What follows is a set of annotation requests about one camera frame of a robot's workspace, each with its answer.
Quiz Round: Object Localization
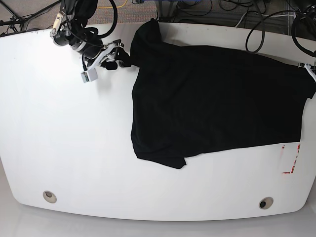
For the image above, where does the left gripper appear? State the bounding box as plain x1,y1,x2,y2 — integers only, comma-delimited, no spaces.
298,63,316,81

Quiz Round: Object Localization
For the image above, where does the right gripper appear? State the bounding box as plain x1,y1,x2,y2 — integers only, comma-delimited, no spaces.
74,39,131,72

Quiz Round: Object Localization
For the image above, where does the black T-shirt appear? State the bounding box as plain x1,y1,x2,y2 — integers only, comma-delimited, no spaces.
130,20,316,169

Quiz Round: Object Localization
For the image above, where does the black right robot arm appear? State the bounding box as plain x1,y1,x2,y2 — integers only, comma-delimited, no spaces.
50,0,131,82

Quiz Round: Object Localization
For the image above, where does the red tape marking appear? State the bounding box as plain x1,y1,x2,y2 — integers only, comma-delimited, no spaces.
279,143,301,174

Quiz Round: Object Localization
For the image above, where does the black tripod stand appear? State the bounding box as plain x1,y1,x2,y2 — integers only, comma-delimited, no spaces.
0,0,61,37

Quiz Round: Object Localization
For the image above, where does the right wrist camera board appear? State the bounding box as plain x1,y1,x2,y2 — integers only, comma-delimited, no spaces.
81,69,98,83

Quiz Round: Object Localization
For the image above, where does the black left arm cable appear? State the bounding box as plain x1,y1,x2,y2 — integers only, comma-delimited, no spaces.
245,11,316,56

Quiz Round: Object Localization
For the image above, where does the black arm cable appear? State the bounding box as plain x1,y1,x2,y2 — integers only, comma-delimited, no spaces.
81,0,118,40
245,11,316,56

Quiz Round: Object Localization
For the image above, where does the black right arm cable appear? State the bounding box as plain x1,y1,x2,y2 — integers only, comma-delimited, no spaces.
81,0,118,40

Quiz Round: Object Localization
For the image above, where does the yellow cable on floor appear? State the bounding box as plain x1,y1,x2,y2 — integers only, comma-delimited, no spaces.
97,0,128,9

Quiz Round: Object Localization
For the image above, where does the right table cable grommet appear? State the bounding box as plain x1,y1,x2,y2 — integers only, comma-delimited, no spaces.
259,197,274,210

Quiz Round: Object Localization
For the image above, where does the table cable grommet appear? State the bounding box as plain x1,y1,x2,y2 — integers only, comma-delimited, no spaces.
259,197,274,210
43,191,57,204

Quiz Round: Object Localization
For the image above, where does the left table cable grommet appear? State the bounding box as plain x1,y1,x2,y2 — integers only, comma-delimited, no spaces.
43,191,57,204

